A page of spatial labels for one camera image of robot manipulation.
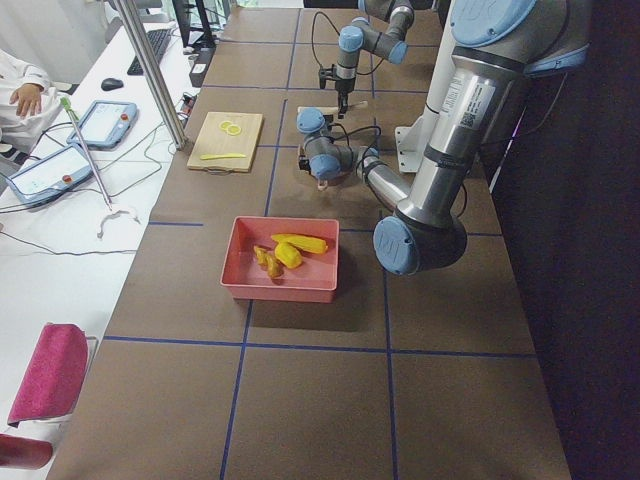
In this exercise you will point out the wooden cutting board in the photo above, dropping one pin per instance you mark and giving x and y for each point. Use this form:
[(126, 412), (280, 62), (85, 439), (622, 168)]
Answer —
[(213, 140)]

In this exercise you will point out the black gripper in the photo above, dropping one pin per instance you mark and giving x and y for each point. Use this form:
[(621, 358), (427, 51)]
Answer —
[(325, 182), (344, 88)]

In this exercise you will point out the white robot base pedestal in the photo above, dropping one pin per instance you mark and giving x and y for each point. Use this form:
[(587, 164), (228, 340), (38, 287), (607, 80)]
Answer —
[(412, 140)]

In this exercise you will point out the teach pendant near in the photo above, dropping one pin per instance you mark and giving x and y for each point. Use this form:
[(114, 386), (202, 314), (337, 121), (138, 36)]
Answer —
[(49, 178)]

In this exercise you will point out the aluminium frame post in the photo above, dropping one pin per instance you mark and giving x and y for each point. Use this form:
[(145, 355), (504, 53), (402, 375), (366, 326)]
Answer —
[(136, 33)]

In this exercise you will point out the yellow plastic knife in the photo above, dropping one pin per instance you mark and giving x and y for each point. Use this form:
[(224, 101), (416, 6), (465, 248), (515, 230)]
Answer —
[(230, 155)]

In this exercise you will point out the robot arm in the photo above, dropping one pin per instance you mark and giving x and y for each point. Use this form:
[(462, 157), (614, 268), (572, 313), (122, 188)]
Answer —
[(358, 36), (488, 52)]

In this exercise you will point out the black box with label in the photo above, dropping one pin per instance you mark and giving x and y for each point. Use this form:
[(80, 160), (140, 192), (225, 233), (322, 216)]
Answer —
[(199, 65)]

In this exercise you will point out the metal rod with green tip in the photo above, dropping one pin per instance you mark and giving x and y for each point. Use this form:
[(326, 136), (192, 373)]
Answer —
[(66, 105)]

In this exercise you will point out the pink cloth on chair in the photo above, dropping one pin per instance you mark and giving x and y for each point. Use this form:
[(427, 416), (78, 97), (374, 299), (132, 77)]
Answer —
[(54, 376)]

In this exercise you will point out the person hand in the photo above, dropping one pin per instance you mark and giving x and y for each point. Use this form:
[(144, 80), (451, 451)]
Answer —
[(27, 99)]

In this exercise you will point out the yellow toy corn cob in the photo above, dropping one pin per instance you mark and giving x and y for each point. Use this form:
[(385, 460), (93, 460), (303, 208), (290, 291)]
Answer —
[(305, 243)]

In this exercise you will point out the black computer mouse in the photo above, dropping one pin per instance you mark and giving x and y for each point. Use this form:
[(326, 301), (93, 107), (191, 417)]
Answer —
[(110, 84)]

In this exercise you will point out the teach pendant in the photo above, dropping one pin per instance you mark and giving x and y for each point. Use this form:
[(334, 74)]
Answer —
[(49, 178), (106, 123)]

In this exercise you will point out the black keyboard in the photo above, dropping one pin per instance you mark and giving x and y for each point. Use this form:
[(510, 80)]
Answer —
[(158, 41)]

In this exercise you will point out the pink plastic bin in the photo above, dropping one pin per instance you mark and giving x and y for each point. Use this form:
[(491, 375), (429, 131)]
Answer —
[(315, 280)]

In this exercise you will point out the toy ginger root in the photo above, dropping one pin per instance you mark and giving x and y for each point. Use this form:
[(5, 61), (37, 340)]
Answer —
[(267, 260)]

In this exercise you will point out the teach pendant far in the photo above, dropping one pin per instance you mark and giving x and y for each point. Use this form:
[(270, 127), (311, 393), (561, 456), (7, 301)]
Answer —
[(106, 123)]

